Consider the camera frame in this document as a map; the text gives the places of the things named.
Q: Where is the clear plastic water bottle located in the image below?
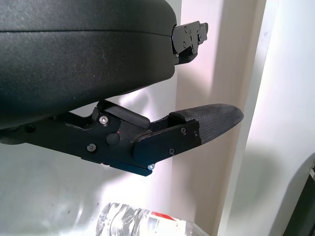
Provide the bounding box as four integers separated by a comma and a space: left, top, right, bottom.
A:
95, 202, 197, 236

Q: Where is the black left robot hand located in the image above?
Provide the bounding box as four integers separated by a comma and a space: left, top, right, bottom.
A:
0, 0, 244, 177

